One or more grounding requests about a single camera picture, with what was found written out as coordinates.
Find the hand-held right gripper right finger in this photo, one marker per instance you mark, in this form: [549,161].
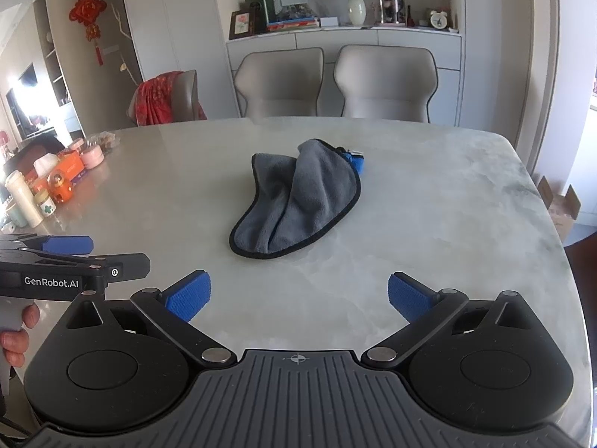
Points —
[410,297]

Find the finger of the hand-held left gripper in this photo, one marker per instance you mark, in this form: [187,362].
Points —
[133,264]
[70,243]

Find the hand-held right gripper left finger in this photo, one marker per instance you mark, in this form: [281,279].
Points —
[187,297]

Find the grey and blue towel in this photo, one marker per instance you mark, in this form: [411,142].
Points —
[298,205]

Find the person's left hand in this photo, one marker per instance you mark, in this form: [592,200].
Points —
[16,345]

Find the small clover print jar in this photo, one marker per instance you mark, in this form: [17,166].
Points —
[45,205]

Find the orange toy figure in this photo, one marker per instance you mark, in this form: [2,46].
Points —
[61,189]

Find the tall white bottle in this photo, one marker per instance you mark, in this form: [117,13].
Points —
[23,198]

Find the orange box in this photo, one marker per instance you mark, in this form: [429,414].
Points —
[70,168]

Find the white lidded container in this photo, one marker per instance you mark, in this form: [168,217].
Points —
[45,164]

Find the pink round jar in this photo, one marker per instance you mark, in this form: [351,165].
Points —
[93,156]

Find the plate of snacks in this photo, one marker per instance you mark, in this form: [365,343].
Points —
[103,140]

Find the television screen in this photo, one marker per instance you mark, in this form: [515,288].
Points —
[22,98]

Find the red patterned cloth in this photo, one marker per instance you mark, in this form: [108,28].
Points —
[161,100]

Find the cardboard box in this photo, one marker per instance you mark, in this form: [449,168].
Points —
[559,210]

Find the brown leather chair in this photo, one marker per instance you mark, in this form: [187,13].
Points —
[585,261]

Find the beige chair with red cloth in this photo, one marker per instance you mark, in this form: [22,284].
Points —
[186,93]

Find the beige dining chair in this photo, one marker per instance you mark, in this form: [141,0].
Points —
[385,84]
[280,84]

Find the white sideboard cabinet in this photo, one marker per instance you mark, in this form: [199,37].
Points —
[350,42]

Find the white alarm clock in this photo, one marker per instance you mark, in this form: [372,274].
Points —
[438,19]

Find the small dark bottle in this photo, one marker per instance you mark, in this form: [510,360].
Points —
[410,17]

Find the small white box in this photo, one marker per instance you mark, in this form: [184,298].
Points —
[329,21]

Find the clear glass display jar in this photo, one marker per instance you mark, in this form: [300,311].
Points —
[390,8]

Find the stack of books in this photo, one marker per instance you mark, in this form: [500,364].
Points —
[294,24]

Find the white ceramic vase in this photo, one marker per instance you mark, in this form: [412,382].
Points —
[357,7]

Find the white card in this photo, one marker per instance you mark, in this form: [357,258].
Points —
[294,0]

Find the red knot wall ornament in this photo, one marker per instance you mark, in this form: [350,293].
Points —
[87,11]

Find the flower picture frame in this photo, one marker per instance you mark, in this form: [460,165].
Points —
[241,24]

